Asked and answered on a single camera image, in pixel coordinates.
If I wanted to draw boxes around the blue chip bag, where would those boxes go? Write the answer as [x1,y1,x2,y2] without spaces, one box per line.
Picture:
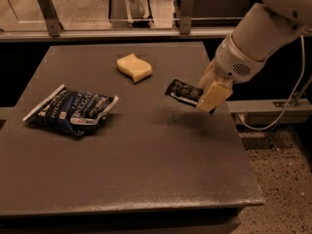
[22,85,119,137]

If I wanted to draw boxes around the yellow sponge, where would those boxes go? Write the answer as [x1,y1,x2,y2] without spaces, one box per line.
[117,54,152,83]

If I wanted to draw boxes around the white cable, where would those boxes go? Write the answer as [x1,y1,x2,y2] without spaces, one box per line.
[238,34,307,132]

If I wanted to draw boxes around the right metal rail bracket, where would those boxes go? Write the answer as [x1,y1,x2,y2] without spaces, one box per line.
[179,0,194,35]

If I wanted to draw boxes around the horizontal metal rail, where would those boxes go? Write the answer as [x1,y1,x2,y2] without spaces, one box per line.
[0,26,234,42]

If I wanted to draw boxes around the left metal rail bracket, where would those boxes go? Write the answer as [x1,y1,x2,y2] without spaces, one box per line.
[37,0,63,37]

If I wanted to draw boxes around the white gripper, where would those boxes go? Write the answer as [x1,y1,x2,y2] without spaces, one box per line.
[197,34,265,112]

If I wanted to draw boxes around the black rxbar chocolate bar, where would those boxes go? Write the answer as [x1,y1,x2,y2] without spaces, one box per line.
[165,79,204,107]

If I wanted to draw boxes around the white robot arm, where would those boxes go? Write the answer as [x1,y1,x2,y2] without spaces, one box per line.
[197,0,312,111]

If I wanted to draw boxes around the metal rail bracket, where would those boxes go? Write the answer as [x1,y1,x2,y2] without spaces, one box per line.
[179,0,194,35]
[37,0,63,37]

